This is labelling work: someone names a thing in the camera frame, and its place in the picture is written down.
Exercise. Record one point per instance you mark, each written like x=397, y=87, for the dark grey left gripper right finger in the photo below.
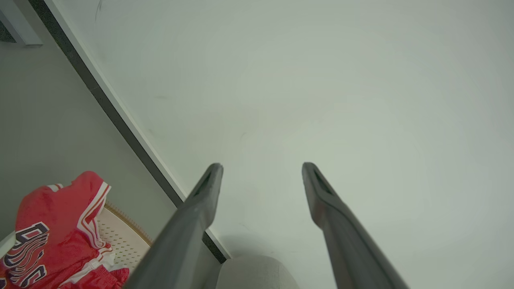
x=345, y=241

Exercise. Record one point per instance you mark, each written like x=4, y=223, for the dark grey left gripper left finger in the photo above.
x=182, y=237

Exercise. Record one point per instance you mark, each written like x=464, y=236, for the red jersey number 23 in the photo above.
x=108, y=277

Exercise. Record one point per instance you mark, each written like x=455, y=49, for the red basketball jersey with lettering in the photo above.
x=52, y=224

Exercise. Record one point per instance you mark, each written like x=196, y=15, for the cream perforated laundry basket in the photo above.
x=124, y=237

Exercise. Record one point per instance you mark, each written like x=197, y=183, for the white and black baseboard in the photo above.
x=116, y=112

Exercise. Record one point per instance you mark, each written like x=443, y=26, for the white table leg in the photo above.
x=18, y=20

